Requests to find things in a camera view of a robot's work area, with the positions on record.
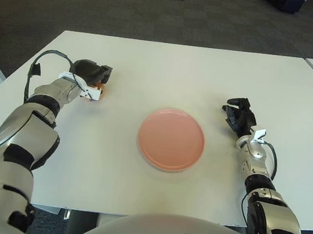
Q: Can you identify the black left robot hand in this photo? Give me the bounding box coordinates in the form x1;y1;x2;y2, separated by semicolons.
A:
65;57;115;104

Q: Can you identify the dark blue bag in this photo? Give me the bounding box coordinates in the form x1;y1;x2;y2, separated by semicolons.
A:
256;0;309;15

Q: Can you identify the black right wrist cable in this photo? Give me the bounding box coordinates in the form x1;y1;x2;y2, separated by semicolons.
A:
258;141;280;181

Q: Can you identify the pink round plate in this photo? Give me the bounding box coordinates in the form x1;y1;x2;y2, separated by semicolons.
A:
134;105;210;176

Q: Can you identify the red apple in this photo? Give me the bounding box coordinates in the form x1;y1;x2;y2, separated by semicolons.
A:
89;80;108;104

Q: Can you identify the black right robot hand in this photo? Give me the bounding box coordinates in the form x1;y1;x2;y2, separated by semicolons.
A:
217;95;271;147

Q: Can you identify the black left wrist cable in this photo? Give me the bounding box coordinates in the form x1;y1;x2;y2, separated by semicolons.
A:
22;47;96;110

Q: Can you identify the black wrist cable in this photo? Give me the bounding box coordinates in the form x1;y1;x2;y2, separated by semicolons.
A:
22;47;96;110
258;141;280;181

